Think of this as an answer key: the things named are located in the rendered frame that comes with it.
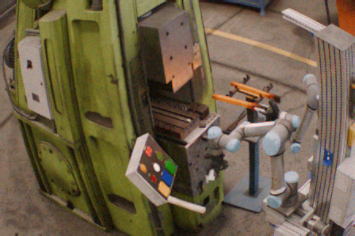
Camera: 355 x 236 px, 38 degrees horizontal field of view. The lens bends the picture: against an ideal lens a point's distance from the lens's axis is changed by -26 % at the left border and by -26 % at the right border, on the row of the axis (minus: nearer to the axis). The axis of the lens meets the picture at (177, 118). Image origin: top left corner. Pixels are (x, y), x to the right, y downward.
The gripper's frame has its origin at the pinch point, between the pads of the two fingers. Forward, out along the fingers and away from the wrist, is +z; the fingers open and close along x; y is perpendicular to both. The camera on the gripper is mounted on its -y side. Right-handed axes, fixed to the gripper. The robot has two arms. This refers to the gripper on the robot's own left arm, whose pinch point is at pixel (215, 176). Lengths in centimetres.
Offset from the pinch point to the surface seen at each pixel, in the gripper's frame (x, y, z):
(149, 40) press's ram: 3, -50, -72
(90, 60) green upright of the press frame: -24, -78, -64
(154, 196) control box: -40.0, -6.2, -7.6
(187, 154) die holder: 8.5, -36.8, 7.8
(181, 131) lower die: 12.0, -43.8, -4.3
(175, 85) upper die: 13, -44, -38
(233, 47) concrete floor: 222, -219, 93
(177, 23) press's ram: 23, -47, -77
